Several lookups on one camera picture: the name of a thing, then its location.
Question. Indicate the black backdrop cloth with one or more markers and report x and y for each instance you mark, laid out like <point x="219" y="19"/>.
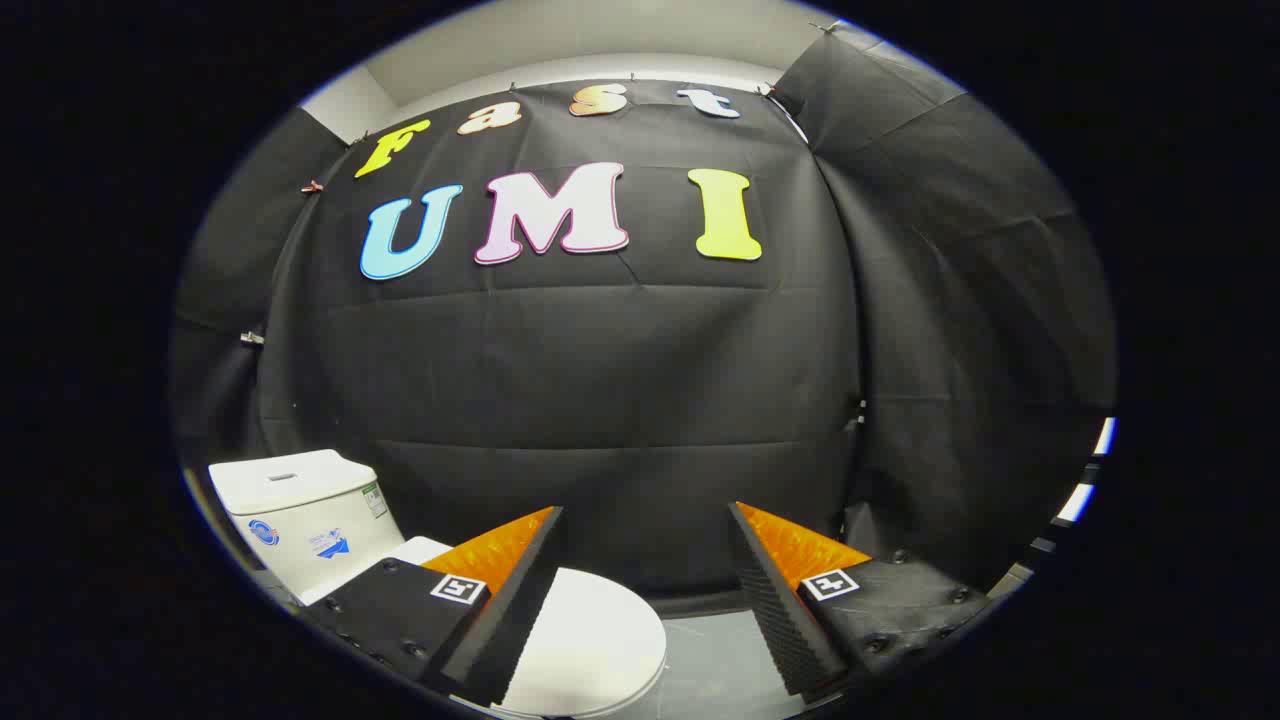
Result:
<point x="620" y="400"/>

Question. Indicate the white toilet lid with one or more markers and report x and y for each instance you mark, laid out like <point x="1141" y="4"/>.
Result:
<point x="590" y="640"/>

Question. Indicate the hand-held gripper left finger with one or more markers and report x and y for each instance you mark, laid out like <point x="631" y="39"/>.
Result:
<point x="505" y="620"/>

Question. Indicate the black and white striped board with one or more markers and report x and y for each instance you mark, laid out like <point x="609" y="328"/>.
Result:
<point x="1078" y="500"/>

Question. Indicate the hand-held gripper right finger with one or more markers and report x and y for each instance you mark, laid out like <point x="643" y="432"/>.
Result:
<point x="775" y="620"/>

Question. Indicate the white ceramic toilet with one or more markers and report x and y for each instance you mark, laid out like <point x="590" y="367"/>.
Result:
<point x="300" y="510"/>

